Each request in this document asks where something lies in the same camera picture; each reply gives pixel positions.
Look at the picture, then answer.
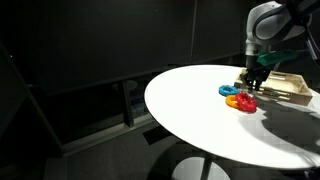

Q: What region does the blue ring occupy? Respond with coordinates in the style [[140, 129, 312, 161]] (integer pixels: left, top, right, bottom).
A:
[[218, 84, 240, 98]]

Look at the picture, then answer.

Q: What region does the white table pedestal base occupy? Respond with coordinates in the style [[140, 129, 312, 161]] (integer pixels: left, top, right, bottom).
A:
[[171, 155, 231, 180]]

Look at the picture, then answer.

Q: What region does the wooden slatted tray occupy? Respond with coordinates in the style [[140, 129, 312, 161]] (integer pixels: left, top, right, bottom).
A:
[[233, 68, 314, 107]]

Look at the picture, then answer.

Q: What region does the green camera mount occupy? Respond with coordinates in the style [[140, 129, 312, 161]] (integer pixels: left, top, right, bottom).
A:
[[256, 49, 299, 67]]

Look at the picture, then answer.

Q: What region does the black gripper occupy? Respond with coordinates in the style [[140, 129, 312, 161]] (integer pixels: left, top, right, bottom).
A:
[[240, 65, 272, 93]]

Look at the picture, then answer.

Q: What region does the orange ring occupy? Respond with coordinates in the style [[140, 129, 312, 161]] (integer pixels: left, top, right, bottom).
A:
[[224, 94, 241, 109]]

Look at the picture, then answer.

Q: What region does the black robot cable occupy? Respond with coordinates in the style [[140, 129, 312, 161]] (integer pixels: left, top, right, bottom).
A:
[[304, 19, 320, 62]]

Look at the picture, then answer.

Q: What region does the red ring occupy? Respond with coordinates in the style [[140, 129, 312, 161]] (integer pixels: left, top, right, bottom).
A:
[[234, 91, 258, 114]]

